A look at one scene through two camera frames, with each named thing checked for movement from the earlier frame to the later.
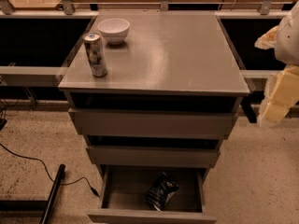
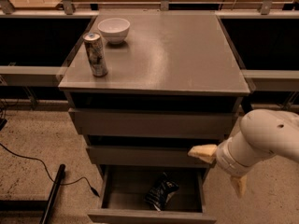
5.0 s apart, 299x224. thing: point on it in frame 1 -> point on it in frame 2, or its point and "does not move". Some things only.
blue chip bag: (159, 195) does not move
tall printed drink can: (94, 49) does not move
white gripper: (289, 44) -> (224, 161)
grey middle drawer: (149, 155) does not move
